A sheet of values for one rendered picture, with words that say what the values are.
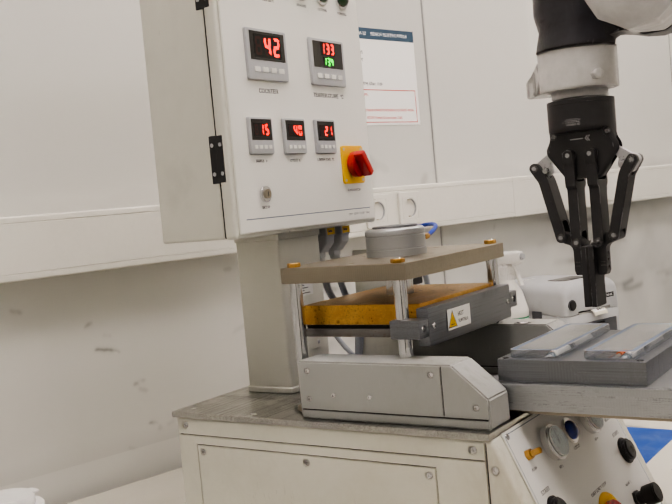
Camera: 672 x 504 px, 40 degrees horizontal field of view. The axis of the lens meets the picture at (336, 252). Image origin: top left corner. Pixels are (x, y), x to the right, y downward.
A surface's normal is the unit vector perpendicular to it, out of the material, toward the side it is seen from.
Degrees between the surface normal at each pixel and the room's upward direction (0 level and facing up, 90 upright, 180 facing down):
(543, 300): 86
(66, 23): 90
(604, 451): 65
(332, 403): 90
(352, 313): 90
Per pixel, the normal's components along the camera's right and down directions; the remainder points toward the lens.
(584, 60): -0.15, 0.08
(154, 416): 0.69, -0.03
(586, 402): -0.56, 0.10
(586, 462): 0.71, -0.46
